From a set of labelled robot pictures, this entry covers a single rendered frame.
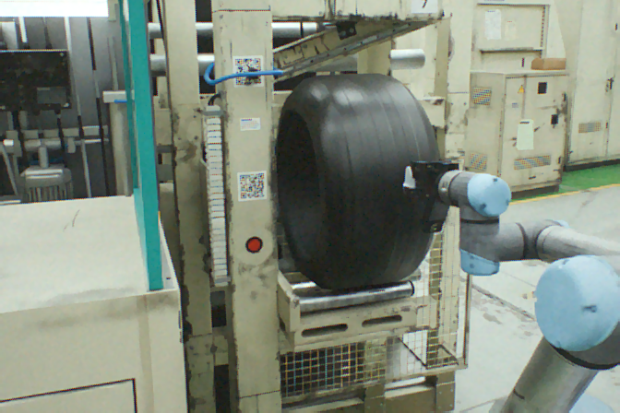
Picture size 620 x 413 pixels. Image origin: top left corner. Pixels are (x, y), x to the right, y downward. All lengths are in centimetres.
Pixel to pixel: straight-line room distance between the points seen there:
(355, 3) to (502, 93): 426
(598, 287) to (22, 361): 72
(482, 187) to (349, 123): 44
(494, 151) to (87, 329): 554
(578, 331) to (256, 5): 105
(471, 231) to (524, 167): 521
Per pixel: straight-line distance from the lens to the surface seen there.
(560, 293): 86
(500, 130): 610
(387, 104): 155
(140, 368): 89
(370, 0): 192
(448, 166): 130
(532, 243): 124
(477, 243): 120
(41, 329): 86
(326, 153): 147
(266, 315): 171
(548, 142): 659
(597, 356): 90
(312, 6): 186
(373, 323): 175
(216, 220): 160
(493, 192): 117
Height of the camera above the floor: 159
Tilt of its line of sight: 13 degrees down
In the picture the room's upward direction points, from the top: 1 degrees counter-clockwise
